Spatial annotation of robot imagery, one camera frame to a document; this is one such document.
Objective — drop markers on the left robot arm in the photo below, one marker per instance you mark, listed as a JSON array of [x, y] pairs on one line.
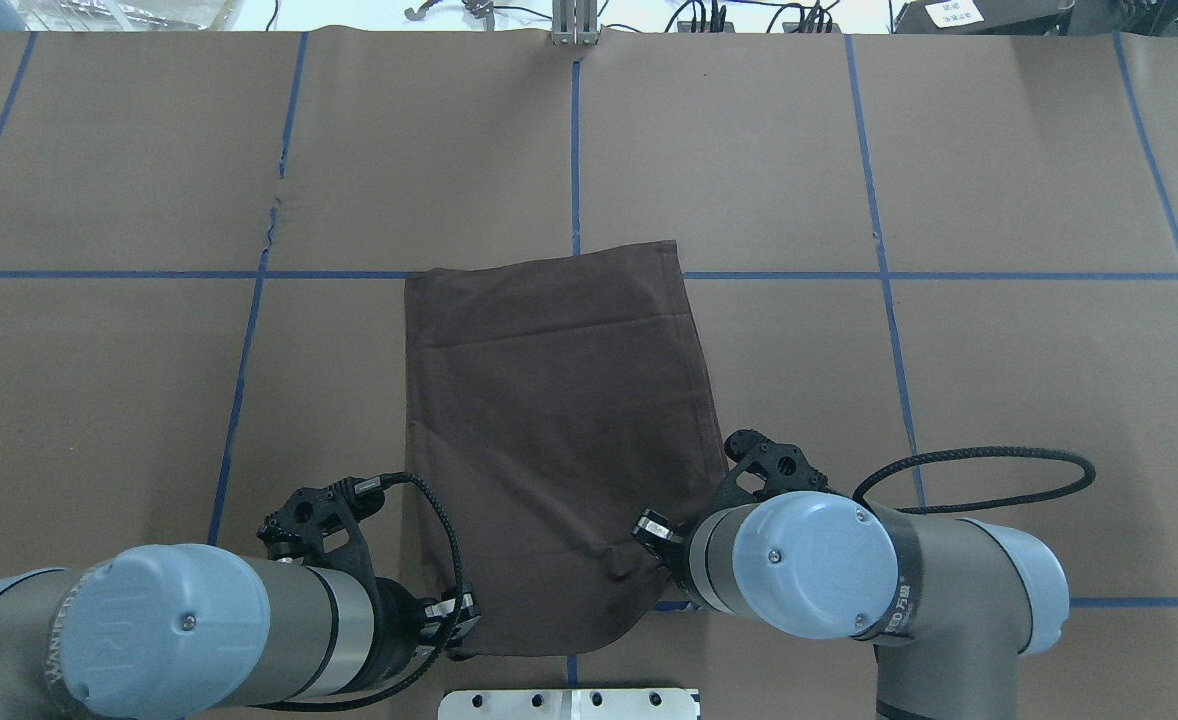
[[168, 631]]

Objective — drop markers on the aluminium frame post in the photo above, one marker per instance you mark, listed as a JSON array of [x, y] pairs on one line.
[[575, 22]]

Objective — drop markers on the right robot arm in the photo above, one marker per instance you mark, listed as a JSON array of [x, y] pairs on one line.
[[948, 604]]

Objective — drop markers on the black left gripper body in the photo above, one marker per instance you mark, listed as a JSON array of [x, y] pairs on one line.
[[401, 620]]

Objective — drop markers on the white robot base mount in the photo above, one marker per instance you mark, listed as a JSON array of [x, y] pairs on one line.
[[573, 703]]

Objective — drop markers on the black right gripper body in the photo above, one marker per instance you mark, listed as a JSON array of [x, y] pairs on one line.
[[655, 527]]

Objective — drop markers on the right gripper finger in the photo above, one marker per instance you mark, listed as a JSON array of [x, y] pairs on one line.
[[656, 533]]

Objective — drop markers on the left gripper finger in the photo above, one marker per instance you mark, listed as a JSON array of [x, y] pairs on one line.
[[461, 605], [453, 649]]

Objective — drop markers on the dark brown t-shirt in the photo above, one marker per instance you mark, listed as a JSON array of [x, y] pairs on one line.
[[549, 404]]

